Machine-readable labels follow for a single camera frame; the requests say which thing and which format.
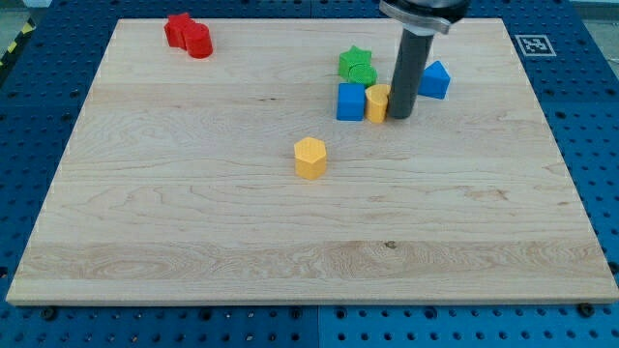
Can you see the black bolt front right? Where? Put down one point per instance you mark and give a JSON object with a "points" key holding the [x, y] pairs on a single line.
{"points": [[585, 310]]}

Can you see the green star block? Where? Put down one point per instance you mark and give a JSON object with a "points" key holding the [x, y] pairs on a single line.
{"points": [[352, 57]]}

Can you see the white fiducial marker tag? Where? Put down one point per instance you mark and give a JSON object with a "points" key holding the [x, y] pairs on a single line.
{"points": [[534, 45]]}

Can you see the yellow hexagon block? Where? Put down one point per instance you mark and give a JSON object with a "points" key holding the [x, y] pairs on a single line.
{"points": [[310, 158]]}

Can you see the black bolt front left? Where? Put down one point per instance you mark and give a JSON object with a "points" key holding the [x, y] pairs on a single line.
{"points": [[48, 313]]}

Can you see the black bolt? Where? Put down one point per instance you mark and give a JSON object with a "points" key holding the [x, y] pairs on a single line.
{"points": [[585, 310], [48, 313]]}

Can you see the silver black robot flange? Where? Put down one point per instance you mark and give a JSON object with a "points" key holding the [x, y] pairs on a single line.
{"points": [[425, 17]]}

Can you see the wooden board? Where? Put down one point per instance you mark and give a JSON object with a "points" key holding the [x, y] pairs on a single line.
{"points": [[178, 184]]}

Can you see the green cylinder block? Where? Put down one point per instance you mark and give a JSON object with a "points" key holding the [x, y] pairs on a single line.
{"points": [[364, 74]]}

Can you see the red cylinder block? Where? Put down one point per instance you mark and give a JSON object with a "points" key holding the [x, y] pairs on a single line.
{"points": [[198, 41]]}

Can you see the blue cube block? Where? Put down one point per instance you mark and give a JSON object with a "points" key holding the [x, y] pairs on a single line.
{"points": [[351, 102]]}

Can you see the yellow heart block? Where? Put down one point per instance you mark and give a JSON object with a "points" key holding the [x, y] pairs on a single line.
{"points": [[377, 99]]}

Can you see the red star block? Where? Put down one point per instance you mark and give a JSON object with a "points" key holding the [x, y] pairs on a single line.
{"points": [[174, 29]]}

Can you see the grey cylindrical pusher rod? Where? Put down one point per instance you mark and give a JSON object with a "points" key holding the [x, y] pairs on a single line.
{"points": [[409, 68]]}

